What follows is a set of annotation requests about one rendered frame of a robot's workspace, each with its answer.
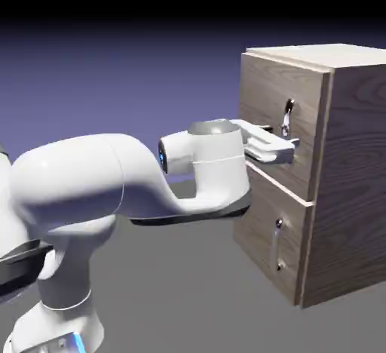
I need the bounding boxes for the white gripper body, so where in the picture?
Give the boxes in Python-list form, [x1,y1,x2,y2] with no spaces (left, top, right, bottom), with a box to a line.
[230,118,302,166]

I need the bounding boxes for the wooden cabinet door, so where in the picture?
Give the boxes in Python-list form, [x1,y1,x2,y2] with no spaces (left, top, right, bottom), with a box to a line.
[232,165,315,308]
[237,51,335,204]

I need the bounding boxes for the curved metal door handle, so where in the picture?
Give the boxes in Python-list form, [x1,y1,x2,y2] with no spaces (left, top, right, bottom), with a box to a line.
[271,216,286,272]
[279,98,297,140]

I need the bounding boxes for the wooden cabinet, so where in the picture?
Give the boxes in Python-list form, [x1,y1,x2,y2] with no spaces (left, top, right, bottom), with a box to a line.
[232,43,386,309]

